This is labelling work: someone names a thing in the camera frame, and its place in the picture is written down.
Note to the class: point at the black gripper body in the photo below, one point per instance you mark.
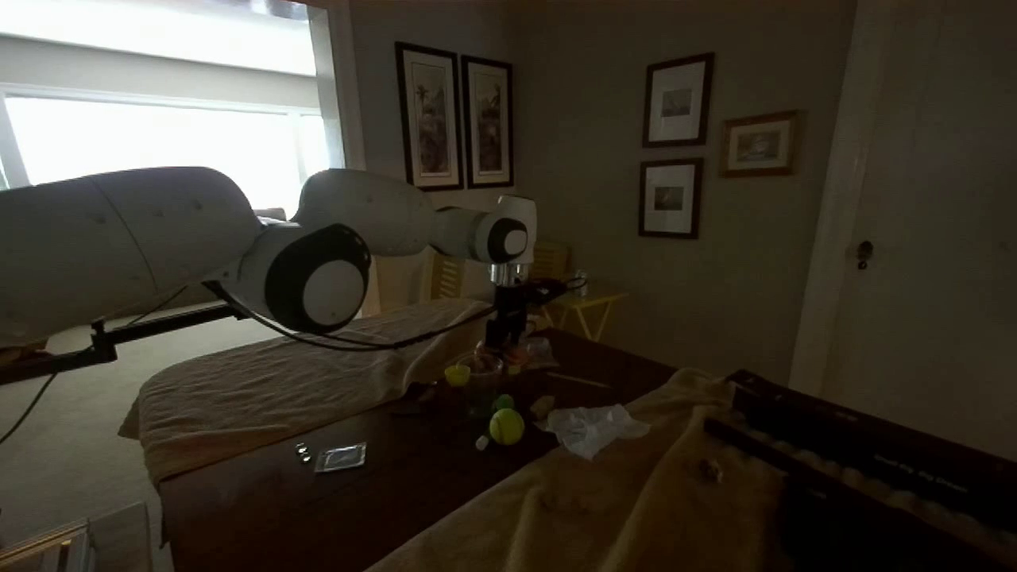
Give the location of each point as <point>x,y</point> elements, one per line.
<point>508,305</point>

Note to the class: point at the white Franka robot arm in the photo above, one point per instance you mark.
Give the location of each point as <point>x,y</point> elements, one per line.
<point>105,241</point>

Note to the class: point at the small green toy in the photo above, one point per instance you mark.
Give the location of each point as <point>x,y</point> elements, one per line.
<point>502,402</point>

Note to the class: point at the crinkled clear wrapper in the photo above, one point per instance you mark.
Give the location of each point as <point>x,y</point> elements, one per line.
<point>541,355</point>

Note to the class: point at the small yellow ball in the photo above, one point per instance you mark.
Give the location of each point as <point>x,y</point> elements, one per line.
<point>455,373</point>

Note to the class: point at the small beige ball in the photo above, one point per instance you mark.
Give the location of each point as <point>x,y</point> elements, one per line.
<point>543,404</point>

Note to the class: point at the thin wooden stick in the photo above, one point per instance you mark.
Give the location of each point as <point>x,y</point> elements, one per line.
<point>579,377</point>

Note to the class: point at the wooden chair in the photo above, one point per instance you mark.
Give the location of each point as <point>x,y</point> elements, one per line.
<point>447,279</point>

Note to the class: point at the yellow folding stand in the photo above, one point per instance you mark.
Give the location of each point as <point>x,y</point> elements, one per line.
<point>593,305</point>

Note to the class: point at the yellow-green tennis ball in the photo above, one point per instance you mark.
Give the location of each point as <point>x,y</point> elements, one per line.
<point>505,427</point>

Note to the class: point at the clear plastic bag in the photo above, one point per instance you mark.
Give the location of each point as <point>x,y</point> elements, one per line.
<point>597,430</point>

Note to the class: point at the white card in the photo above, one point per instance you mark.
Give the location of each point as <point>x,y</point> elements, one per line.
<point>341,460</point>

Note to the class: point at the small metal bead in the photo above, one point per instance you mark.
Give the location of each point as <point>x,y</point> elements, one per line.
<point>306,460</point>
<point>303,450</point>

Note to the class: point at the beige wrinkled cloth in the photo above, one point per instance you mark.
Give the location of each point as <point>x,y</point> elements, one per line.
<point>241,392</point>

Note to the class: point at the dark door knob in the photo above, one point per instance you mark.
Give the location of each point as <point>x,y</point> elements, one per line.
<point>864,252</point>

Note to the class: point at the black long box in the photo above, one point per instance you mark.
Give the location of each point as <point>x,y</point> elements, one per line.
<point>867,465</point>

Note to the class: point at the large bright window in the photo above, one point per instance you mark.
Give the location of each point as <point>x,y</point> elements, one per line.
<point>159,136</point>

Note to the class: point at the white door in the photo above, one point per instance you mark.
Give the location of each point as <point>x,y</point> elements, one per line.
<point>931,210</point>

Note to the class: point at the tall black picture frame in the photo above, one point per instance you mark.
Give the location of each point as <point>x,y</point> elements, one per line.
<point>431,116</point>
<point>486,122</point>

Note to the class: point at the small black picture frame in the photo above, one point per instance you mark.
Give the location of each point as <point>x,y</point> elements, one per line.
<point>677,100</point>
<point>669,199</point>

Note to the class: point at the wooden picture frame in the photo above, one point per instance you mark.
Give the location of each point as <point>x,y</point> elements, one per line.
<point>761,145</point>

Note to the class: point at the black camera stand boom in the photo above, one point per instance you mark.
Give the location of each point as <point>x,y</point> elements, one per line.
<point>159,324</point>

